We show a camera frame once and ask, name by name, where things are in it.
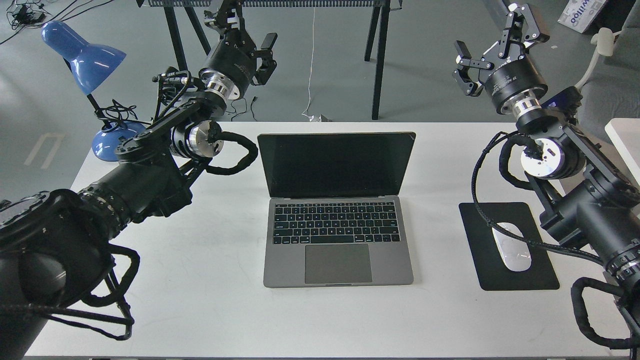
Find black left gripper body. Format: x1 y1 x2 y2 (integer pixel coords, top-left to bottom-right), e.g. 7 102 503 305
199 29 265 100

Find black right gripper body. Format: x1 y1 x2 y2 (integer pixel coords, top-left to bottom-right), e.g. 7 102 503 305
484 55 548 115

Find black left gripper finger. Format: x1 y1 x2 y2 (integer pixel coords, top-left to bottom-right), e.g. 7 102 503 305
253 32 278 85
203 0 245 35

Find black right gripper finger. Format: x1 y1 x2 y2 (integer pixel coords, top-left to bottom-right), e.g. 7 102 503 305
497 2 550 60
452 40 498 97

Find grey laptop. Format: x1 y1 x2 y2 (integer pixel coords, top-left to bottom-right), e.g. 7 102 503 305
257 131 416 289

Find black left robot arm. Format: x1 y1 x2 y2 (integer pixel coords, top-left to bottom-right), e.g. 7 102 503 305
1 0 277 360

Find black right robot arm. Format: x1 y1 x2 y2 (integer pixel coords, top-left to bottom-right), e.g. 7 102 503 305
452 0 640 360

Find white cardboard box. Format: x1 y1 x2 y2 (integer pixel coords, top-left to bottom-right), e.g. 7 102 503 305
557 0 608 34

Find black metal rack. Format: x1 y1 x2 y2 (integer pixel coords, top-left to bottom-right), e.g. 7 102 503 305
137 0 391 121

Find grey office chair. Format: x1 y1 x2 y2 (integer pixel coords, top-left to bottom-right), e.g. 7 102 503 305
577 1 640 144

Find white side table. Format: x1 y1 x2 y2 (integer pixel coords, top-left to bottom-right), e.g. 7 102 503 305
605 118 640 183

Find blue desk lamp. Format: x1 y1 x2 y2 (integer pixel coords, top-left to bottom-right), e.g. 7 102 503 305
41 20 147 162

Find white computer mouse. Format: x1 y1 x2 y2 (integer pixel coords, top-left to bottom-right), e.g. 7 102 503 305
491 228 532 272

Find black mouse pad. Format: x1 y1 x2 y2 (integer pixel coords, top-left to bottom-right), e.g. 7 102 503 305
458 202 560 291

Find white hanging cable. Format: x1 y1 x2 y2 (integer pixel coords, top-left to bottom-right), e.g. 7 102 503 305
301 7 326 122

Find black cable bundle on floor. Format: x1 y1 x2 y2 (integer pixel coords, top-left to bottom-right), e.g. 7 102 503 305
0 0 116 46

